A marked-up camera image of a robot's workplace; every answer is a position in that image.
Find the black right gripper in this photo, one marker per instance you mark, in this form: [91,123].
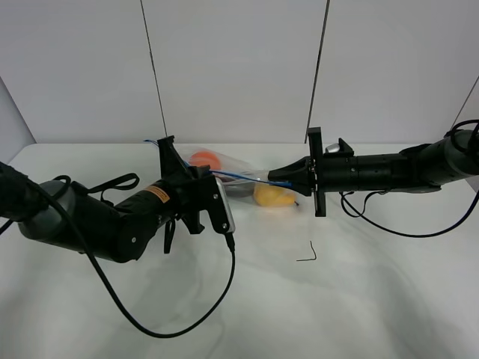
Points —
[327,174]

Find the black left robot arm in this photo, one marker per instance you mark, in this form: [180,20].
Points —
[117,232]

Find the clear plastic zip bag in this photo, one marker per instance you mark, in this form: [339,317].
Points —
[232,168]

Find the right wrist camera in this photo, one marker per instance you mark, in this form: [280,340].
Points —
[339,149]

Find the black corner mark on table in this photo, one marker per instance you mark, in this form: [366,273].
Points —
[311,254]

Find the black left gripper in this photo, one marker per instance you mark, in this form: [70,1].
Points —
[192,187]

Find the purple eggplant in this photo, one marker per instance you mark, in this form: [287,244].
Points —
[238,188]

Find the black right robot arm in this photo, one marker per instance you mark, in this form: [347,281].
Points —
[419,169]

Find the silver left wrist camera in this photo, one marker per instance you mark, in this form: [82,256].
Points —
[220,212]

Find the orange fruit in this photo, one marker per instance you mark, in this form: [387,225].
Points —
[205,158]

